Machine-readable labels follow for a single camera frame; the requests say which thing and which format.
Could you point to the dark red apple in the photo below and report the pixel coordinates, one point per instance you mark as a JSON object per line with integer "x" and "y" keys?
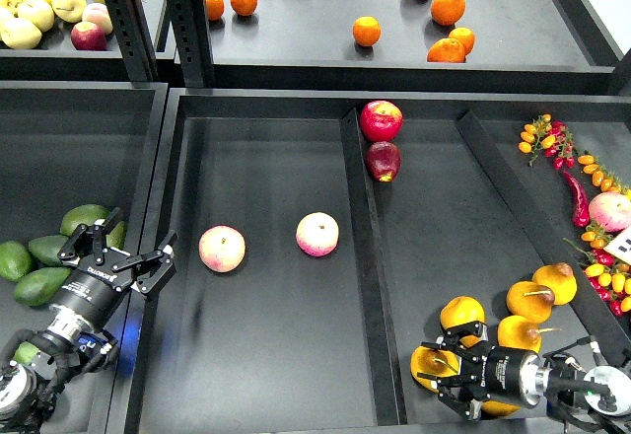
{"x": 383, "y": 161}

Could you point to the pale yellow apple middle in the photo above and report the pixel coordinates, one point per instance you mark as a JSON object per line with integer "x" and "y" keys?
{"x": 38, "y": 12}

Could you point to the cherry tomato bunch lower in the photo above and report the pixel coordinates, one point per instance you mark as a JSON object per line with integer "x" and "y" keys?
{"x": 608, "y": 274}

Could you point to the pale apple with stem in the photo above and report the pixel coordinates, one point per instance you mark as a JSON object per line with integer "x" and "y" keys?
{"x": 70, "y": 11}

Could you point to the black upper left shelf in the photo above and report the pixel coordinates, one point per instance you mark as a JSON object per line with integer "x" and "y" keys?
{"x": 55, "y": 57}

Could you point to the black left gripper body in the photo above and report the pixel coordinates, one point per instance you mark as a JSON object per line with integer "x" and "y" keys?
{"x": 94, "y": 291}

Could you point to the red chili pepper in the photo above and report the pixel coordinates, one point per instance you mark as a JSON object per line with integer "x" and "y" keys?
{"x": 580, "y": 216}

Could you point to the pink apple centre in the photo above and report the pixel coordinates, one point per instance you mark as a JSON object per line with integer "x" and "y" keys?
{"x": 317, "y": 234}

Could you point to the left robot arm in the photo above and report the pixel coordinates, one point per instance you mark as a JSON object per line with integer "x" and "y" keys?
{"x": 36, "y": 366}

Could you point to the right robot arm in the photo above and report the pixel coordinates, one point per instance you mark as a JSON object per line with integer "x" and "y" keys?
{"x": 576, "y": 383}

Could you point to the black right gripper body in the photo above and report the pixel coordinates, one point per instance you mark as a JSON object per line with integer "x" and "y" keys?
{"x": 508, "y": 375}

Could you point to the yellow pear brown stem end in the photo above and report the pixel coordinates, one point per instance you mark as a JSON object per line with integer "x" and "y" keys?
{"x": 518, "y": 332}

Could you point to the black shelf upright right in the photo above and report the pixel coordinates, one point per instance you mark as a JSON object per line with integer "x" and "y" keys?
{"x": 191, "y": 30}

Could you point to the cherry tomato bunch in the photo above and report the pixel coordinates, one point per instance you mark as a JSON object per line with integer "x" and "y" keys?
{"x": 608, "y": 274}
{"x": 550, "y": 138}

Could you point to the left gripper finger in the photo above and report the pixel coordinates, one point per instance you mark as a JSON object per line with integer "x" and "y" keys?
{"x": 90, "y": 240}
{"x": 147, "y": 273}

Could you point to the pale yellow apple front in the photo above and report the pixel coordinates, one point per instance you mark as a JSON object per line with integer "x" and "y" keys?
{"x": 19, "y": 33}

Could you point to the black shelf upright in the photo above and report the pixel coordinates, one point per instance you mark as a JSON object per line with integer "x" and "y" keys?
{"x": 133, "y": 38}
{"x": 191, "y": 30}

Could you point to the pink apple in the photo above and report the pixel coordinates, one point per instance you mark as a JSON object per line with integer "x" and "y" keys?
{"x": 317, "y": 234}
{"x": 221, "y": 248}

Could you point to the green avocado lower pile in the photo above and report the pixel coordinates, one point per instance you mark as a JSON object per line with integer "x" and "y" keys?
{"x": 37, "y": 287}

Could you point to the cherry tomato bunch top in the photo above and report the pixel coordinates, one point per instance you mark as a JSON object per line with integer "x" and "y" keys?
{"x": 550, "y": 138}

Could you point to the red apple on shelf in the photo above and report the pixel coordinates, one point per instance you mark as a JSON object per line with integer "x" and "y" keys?
{"x": 88, "y": 36}

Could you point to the orange cherry tomato vine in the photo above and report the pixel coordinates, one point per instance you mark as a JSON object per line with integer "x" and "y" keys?
{"x": 602, "y": 178}

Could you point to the pink apple left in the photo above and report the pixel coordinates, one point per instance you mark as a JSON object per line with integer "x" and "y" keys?
{"x": 221, "y": 248}

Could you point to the yellow pear brown spot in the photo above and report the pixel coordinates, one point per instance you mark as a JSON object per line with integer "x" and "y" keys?
{"x": 560, "y": 278}

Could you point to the bright red apple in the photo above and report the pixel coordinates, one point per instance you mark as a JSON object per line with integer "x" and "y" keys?
{"x": 380, "y": 121}

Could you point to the pink apple right tray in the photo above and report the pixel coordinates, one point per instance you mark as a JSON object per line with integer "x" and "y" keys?
{"x": 611, "y": 211}

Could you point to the black middle divided tray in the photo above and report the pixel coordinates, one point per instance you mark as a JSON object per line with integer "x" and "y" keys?
{"x": 293, "y": 343}

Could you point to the black shelf upright left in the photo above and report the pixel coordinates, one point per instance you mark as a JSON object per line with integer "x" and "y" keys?
{"x": 133, "y": 38}

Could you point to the pale yellow apple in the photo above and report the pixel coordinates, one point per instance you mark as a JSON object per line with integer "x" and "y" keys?
{"x": 38, "y": 12}
{"x": 19, "y": 33}

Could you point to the white label card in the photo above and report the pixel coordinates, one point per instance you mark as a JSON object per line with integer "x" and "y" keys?
{"x": 620, "y": 246}

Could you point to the peach coloured fruit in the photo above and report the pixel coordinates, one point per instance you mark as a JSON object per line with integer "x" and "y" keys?
{"x": 97, "y": 13}

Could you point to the black left tray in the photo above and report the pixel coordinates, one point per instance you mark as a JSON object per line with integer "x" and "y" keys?
{"x": 64, "y": 144}

